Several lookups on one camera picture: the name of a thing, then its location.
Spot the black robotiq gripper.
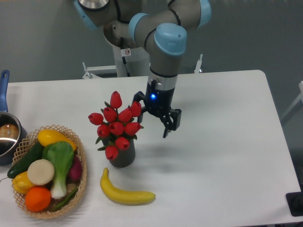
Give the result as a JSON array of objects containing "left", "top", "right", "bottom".
[{"left": 132, "top": 80, "right": 182, "bottom": 138}]

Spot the red tulip bouquet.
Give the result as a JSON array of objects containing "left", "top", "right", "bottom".
[{"left": 88, "top": 91, "right": 143, "bottom": 161}]

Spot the yellow banana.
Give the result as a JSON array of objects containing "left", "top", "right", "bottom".
[{"left": 100, "top": 167, "right": 156, "bottom": 206}]

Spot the woven wicker basket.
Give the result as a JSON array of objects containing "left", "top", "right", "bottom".
[{"left": 12, "top": 124, "right": 87, "bottom": 219}]

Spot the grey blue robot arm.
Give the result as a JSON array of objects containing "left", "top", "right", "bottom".
[{"left": 73, "top": 0, "right": 212, "bottom": 135}]

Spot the dark grey ribbed vase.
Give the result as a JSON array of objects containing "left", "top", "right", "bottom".
[{"left": 102, "top": 137, "right": 135, "bottom": 168}]

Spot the purple sweet potato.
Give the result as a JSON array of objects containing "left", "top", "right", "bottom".
[{"left": 68, "top": 156, "right": 82, "bottom": 181}]

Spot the green bok choy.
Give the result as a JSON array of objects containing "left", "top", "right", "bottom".
[{"left": 42, "top": 141, "right": 74, "bottom": 199}]

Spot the yellow squash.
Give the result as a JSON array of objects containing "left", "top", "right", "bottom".
[{"left": 37, "top": 129, "right": 77, "bottom": 151}]

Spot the dark green cucumber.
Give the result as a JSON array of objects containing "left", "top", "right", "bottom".
[{"left": 7, "top": 142, "right": 44, "bottom": 179}]

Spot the beige round disc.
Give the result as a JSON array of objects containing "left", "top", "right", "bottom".
[{"left": 27, "top": 159, "right": 55, "bottom": 185}]

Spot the orange fruit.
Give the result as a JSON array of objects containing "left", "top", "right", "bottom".
[{"left": 25, "top": 186, "right": 51, "bottom": 212}]

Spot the yellow bell pepper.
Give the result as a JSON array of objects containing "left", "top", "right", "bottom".
[{"left": 12, "top": 171, "right": 35, "bottom": 194}]

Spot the black device at table edge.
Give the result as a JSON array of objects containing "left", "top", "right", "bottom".
[{"left": 285, "top": 192, "right": 303, "bottom": 217}]

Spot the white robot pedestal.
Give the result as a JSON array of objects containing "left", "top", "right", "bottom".
[{"left": 86, "top": 14, "right": 201, "bottom": 79}]

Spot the black pedestal cable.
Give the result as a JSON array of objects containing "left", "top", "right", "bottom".
[{"left": 119, "top": 37, "right": 131, "bottom": 77}]

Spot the white frame at right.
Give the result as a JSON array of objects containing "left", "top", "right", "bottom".
[{"left": 280, "top": 81, "right": 303, "bottom": 126}]

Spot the blue handled saucepan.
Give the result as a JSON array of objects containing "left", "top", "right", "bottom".
[{"left": 0, "top": 70, "right": 27, "bottom": 166}]

